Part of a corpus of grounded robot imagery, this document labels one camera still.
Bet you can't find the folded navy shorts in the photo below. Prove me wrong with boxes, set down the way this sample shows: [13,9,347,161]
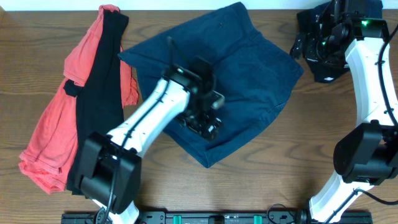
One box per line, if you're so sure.
[313,0,383,19]

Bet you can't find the red t-shirt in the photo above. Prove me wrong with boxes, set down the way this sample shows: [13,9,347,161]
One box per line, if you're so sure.
[17,3,140,195]

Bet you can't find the folded black garment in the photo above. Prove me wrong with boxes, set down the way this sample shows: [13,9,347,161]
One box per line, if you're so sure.
[297,9,349,83]

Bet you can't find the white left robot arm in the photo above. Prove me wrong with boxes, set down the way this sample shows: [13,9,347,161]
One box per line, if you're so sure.
[75,57,224,223]

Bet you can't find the dark blue shorts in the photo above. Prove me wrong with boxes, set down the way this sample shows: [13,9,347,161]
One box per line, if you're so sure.
[120,2,303,168]

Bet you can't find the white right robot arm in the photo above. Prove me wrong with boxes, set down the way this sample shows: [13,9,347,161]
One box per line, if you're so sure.
[290,0,397,223]

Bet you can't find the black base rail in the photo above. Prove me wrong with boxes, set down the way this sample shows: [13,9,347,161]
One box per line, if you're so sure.
[60,209,373,224]

